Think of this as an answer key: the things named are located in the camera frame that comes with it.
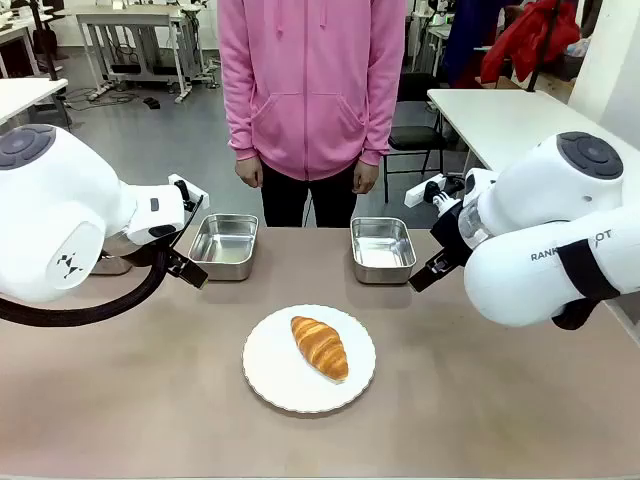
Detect black clamp pole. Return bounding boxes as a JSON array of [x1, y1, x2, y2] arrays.
[[524, 0, 559, 94]]

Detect black folding chair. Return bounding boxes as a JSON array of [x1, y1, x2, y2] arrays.
[[386, 72, 450, 204]]

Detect golden croissant bread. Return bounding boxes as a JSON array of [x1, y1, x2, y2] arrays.
[[290, 315, 350, 385]]

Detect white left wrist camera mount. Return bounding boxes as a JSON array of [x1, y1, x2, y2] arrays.
[[167, 173, 210, 210]]

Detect black right arm strap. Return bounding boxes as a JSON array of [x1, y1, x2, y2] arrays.
[[556, 238, 622, 302]]

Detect grey metal-frame workbench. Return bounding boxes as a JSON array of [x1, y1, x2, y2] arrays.
[[75, 3, 212, 105]]

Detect white side table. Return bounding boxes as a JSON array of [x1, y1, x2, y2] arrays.
[[427, 88, 640, 176]]

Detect person's right hand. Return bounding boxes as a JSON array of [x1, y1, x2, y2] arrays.
[[234, 153, 265, 189]]

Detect black trousers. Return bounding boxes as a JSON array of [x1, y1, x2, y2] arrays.
[[259, 160, 359, 229]]

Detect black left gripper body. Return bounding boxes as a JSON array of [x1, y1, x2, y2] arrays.
[[166, 248, 190, 276]]

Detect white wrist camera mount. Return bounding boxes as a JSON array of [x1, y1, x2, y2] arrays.
[[167, 173, 210, 210], [403, 173, 467, 209]]

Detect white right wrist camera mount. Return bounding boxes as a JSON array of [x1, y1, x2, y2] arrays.
[[403, 173, 467, 209]]

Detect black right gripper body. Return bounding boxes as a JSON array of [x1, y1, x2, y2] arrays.
[[429, 199, 474, 267]]

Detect red jacket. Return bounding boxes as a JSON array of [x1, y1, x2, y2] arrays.
[[480, 0, 583, 85]]

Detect pink hoodie torso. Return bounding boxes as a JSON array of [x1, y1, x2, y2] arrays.
[[217, 0, 407, 182]]

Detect blue cloth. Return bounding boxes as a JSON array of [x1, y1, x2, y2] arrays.
[[442, 0, 506, 89]]

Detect person's left hand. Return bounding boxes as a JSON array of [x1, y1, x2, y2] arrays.
[[351, 159, 377, 196]]

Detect white desk with black pole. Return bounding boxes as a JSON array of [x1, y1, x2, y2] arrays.
[[0, 77, 70, 127]]

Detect steel rectangular container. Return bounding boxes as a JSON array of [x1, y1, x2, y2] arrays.
[[188, 213, 260, 282], [89, 252, 134, 277], [350, 216, 418, 286]]

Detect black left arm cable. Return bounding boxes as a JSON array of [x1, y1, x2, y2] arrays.
[[0, 247, 170, 329]]

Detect white scalloped plate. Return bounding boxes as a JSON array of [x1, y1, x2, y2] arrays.
[[242, 304, 377, 414]]

